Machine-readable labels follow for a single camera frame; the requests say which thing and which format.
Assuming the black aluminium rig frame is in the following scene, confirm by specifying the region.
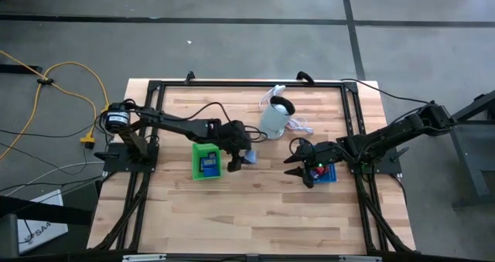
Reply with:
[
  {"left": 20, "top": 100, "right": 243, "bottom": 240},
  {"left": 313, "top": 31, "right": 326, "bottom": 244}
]
[{"left": 92, "top": 71, "right": 415, "bottom": 255}]

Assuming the wide black bar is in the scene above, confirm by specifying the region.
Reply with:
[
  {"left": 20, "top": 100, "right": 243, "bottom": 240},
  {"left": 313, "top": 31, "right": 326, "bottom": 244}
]
[{"left": 0, "top": 195, "right": 94, "bottom": 226}]

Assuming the white printed cardboard box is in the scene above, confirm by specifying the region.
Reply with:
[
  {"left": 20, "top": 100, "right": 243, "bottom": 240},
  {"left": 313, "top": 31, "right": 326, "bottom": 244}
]
[{"left": 17, "top": 189, "right": 70, "bottom": 254}]

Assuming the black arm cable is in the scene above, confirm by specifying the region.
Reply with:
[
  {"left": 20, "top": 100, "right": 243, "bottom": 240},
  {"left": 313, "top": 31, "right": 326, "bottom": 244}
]
[
  {"left": 154, "top": 101, "right": 268, "bottom": 144},
  {"left": 288, "top": 137, "right": 310, "bottom": 158}
]

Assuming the grey box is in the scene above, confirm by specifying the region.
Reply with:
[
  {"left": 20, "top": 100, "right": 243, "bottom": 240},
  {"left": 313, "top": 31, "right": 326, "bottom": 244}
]
[{"left": 0, "top": 213, "right": 20, "bottom": 260}]

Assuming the black floor cable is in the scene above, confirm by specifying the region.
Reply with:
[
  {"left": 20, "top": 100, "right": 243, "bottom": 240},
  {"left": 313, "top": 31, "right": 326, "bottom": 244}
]
[
  {"left": 0, "top": 141, "right": 78, "bottom": 176},
  {"left": 0, "top": 128, "right": 97, "bottom": 139}
]

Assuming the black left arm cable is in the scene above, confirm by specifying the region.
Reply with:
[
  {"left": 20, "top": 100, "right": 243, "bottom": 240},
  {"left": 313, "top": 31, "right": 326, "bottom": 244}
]
[{"left": 154, "top": 101, "right": 268, "bottom": 144}]

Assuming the grey metal stand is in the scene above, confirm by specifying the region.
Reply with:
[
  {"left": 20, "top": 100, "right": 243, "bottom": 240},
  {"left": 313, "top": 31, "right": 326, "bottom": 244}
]
[{"left": 426, "top": 90, "right": 495, "bottom": 209}]

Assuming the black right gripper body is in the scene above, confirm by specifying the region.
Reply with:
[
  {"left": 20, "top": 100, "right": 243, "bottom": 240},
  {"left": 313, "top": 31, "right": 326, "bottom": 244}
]
[{"left": 297, "top": 141, "right": 345, "bottom": 189}]

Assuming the white floor cable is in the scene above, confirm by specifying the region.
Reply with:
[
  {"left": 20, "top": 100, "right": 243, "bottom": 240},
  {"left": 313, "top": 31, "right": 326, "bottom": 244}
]
[{"left": 3, "top": 160, "right": 105, "bottom": 197}]

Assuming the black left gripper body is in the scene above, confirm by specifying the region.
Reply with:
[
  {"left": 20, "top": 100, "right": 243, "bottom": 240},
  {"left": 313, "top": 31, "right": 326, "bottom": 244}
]
[{"left": 208, "top": 119, "right": 253, "bottom": 155}]

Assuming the long black cable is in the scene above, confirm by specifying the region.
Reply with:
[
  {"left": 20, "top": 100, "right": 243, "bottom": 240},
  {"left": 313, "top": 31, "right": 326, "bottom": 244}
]
[{"left": 340, "top": 78, "right": 432, "bottom": 104}]

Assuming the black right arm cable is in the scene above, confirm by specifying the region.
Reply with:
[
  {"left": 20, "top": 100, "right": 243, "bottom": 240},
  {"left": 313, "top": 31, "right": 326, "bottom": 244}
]
[{"left": 288, "top": 137, "right": 310, "bottom": 158}]

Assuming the black flat bar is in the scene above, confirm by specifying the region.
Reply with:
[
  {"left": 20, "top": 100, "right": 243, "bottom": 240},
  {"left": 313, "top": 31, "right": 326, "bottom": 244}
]
[{"left": 0, "top": 63, "right": 43, "bottom": 74}]

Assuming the blue-framed small digital display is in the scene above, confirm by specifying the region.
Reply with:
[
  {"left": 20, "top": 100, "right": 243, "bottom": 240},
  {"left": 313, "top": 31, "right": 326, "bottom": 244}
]
[{"left": 199, "top": 155, "right": 218, "bottom": 170}]

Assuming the silver metal bracket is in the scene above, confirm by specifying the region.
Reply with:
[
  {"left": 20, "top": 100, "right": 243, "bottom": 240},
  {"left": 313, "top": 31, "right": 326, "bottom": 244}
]
[
  {"left": 339, "top": 255, "right": 383, "bottom": 262},
  {"left": 121, "top": 253, "right": 167, "bottom": 262}
]

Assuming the green plastic basket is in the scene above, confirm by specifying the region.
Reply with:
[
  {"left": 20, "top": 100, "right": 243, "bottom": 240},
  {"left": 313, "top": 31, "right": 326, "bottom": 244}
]
[{"left": 191, "top": 142, "right": 224, "bottom": 181}]

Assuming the white cylindrical desk lamp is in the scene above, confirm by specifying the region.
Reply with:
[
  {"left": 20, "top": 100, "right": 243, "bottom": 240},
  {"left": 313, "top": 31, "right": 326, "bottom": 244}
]
[{"left": 258, "top": 95, "right": 296, "bottom": 141}]

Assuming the yellow extension cable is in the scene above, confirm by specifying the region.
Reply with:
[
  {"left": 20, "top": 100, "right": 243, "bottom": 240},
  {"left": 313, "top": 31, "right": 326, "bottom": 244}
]
[{"left": 0, "top": 49, "right": 117, "bottom": 162}]

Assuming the blue plastic basket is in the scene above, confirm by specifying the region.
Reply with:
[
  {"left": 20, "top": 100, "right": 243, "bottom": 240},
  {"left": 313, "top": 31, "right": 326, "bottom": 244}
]
[{"left": 312, "top": 162, "right": 338, "bottom": 185}]

